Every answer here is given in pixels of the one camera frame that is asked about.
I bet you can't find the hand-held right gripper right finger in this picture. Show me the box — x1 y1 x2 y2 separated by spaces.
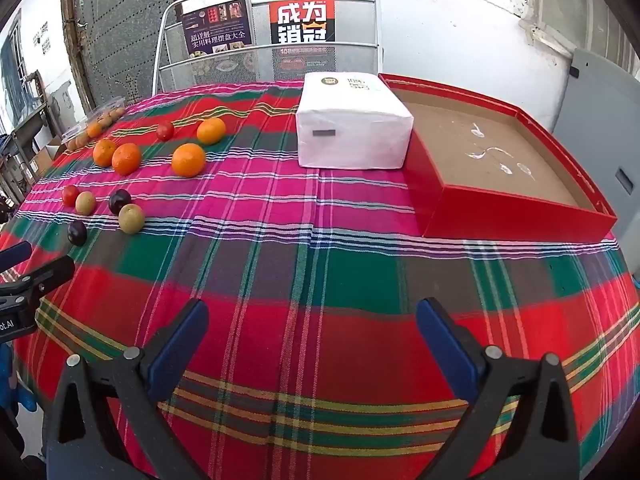
415 297 583 480

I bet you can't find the white tissue package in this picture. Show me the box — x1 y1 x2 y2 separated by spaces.
295 71 415 171

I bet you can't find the window frame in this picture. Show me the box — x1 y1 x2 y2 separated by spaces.
505 0 636 76

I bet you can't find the grey metal cabinet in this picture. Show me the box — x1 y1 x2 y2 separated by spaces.
552 46 640 286

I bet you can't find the dark cookbook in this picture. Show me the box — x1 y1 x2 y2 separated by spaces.
181 0 256 86

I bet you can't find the cluttered metal shelf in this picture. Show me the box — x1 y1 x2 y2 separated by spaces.
0 67 68 201

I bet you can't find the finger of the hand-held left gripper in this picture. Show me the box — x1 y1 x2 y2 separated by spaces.
0 255 76 321
0 241 32 272

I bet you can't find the red and black book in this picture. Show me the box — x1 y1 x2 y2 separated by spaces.
269 0 337 81

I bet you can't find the clear plastic container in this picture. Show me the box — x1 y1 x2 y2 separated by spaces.
61 95 127 153

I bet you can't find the plaid tablecloth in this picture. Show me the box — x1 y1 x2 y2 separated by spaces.
0 78 640 480

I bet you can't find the white metal mesh rack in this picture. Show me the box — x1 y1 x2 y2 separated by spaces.
151 0 385 96

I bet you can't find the studded metal door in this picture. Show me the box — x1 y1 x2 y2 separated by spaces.
61 0 182 108

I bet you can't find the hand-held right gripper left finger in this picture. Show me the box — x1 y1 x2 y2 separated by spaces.
42 297 211 480

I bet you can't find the person's left hand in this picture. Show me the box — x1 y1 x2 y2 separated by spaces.
0 345 37 412

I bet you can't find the pile of brown longans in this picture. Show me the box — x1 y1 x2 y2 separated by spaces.
66 106 126 152

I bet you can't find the red cardboard box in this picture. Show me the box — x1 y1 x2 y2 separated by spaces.
378 73 618 239

